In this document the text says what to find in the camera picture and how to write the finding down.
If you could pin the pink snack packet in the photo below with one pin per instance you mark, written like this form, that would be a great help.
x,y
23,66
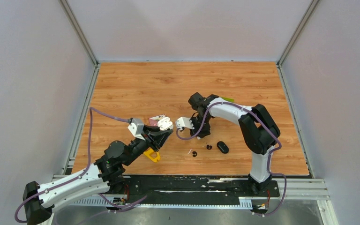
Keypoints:
x,y
155,121

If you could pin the yellow triangular plastic piece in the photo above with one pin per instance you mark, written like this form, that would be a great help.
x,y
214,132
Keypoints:
x,y
154,156

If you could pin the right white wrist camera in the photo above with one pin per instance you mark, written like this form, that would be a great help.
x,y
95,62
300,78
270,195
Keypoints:
x,y
184,122

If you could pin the green toy brick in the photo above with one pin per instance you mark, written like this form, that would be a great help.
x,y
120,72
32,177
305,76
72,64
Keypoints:
x,y
228,99

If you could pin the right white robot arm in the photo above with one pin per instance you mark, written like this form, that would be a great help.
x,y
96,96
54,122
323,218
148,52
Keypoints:
x,y
258,128

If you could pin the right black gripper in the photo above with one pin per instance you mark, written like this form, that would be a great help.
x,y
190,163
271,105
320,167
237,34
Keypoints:
x,y
194,132

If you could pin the black earbud case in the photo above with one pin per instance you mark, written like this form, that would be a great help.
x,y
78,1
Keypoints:
x,y
222,147

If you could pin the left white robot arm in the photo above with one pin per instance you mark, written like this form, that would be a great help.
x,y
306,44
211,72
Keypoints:
x,y
40,201

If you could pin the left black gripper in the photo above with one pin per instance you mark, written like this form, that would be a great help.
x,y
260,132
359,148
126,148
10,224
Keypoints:
x,y
157,138

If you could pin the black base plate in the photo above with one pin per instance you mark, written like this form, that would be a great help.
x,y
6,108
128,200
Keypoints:
x,y
191,189

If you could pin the white earbud charging case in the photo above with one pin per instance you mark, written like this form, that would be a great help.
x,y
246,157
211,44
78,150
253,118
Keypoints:
x,y
165,124

